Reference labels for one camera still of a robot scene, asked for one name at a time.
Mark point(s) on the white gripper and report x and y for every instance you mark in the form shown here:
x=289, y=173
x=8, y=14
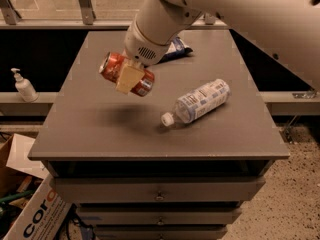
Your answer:
x=141, y=49

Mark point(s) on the red coke can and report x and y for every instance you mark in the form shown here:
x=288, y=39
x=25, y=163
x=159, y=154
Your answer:
x=110, y=70

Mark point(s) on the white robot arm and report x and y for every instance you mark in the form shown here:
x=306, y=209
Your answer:
x=286, y=30

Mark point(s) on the blue white chip bag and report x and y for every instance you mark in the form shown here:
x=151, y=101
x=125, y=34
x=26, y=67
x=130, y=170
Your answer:
x=177, y=49

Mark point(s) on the clear plastic water bottle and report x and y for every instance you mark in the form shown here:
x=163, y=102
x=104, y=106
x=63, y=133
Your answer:
x=197, y=103

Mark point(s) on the grey drawer cabinet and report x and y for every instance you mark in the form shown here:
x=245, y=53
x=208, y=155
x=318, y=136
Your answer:
x=110, y=155

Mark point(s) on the white pump sanitizer bottle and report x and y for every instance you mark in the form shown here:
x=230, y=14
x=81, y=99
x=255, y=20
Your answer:
x=24, y=86

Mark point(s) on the top drawer knob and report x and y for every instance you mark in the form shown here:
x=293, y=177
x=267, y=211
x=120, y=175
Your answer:
x=160, y=196

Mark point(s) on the drawer knob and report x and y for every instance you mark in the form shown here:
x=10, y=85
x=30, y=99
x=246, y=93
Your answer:
x=160, y=221
x=160, y=196

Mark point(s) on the middle drawer knob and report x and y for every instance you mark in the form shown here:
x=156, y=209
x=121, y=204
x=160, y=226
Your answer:
x=160, y=221

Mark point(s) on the white corona cardboard box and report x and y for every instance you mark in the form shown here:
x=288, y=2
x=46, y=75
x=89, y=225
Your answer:
x=44, y=213

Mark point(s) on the metal railing frame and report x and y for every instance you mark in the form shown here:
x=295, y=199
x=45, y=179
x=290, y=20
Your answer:
x=68, y=14

